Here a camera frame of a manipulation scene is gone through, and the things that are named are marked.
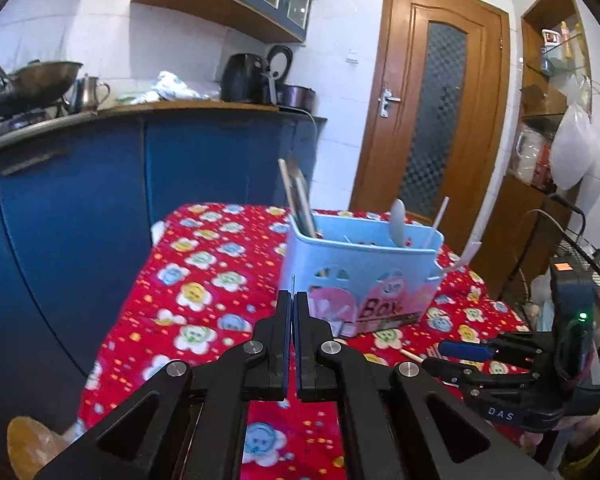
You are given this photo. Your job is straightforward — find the white plastic utensil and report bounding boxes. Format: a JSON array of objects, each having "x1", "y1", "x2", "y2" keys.
[{"x1": 440, "y1": 240, "x2": 482, "y2": 276}]

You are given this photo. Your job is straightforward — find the black air fryer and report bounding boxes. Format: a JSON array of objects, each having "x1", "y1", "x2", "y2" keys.
[{"x1": 221, "y1": 53, "x2": 281, "y2": 106}]

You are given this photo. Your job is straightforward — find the metal kettle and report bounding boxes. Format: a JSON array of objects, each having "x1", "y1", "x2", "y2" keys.
[{"x1": 69, "y1": 75, "x2": 112, "y2": 114}]

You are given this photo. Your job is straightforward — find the dark cooking pot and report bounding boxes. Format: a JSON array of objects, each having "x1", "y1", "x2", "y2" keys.
[{"x1": 266, "y1": 45, "x2": 317, "y2": 109}]

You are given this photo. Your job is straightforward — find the metal door handle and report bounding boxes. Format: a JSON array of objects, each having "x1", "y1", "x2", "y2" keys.
[{"x1": 380, "y1": 87, "x2": 402, "y2": 119}]

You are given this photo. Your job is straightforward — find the red floral tablecloth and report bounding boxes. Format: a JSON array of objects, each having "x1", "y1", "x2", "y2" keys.
[{"x1": 75, "y1": 203, "x2": 531, "y2": 480}]

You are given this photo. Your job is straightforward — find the white spoon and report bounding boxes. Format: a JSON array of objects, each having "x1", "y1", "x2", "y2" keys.
[{"x1": 390, "y1": 199, "x2": 411, "y2": 248}]

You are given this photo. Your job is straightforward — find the gas stove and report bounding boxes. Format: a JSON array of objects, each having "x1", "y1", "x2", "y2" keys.
[{"x1": 0, "y1": 102, "x2": 71, "y2": 137}]

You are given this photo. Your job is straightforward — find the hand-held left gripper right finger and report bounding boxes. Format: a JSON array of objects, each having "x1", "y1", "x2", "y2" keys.
[{"x1": 294, "y1": 291, "x2": 554, "y2": 480}]

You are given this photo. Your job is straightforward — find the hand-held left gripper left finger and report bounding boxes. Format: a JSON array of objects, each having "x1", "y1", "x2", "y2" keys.
[{"x1": 32, "y1": 290, "x2": 293, "y2": 480}]

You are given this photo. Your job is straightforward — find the white chopstick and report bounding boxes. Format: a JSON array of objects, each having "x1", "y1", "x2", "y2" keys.
[{"x1": 425, "y1": 196, "x2": 451, "y2": 248}]

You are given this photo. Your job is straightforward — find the white power cable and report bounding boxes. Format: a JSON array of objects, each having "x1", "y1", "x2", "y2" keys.
[{"x1": 300, "y1": 107, "x2": 320, "y2": 147}]

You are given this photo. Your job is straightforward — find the light blue utensil basket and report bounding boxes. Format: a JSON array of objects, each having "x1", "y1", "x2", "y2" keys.
[{"x1": 280, "y1": 212, "x2": 446, "y2": 338}]

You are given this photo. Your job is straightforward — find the wooden wall shelf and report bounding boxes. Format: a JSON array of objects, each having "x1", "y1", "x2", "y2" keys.
[{"x1": 517, "y1": 0, "x2": 598, "y2": 201}]

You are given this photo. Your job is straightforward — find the metal spatula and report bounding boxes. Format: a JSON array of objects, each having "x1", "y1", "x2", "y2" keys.
[{"x1": 287, "y1": 156, "x2": 319, "y2": 238}]

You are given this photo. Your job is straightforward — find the metal wok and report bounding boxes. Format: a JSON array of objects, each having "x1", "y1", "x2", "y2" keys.
[{"x1": 0, "y1": 60, "x2": 84, "y2": 118}]

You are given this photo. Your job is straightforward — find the white cloth on counter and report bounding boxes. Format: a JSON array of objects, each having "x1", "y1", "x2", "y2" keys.
[{"x1": 150, "y1": 71, "x2": 203, "y2": 102}]

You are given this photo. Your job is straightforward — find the white hanging plastic bag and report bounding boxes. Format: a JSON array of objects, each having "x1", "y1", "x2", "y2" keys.
[{"x1": 550, "y1": 75, "x2": 600, "y2": 192}]

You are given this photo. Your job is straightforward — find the blue base cabinets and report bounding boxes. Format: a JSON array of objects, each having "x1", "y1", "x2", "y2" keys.
[{"x1": 0, "y1": 105, "x2": 328, "y2": 411}]

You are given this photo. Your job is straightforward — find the person's right hand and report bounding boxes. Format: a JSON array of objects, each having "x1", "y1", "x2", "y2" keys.
[{"x1": 559, "y1": 404, "x2": 600, "y2": 465}]

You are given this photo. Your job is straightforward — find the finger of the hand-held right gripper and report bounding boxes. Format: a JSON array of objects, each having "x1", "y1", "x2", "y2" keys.
[
  {"x1": 437, "y1": 332, "x2": 557, "y2": 367},
  {"x1": 422, "y1": 358, "x2": 535, "y2": 387}
]

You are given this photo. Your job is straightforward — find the wooden door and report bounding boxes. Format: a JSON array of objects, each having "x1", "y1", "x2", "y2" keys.
[{"x1": 349, "y1": 0, "x2": 512, "y2": 256}]

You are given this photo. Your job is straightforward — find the tan rounded object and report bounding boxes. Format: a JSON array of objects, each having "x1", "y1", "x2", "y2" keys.
[{"x1": 7, "y1": 415, "x2": 76, "y2": 480}]

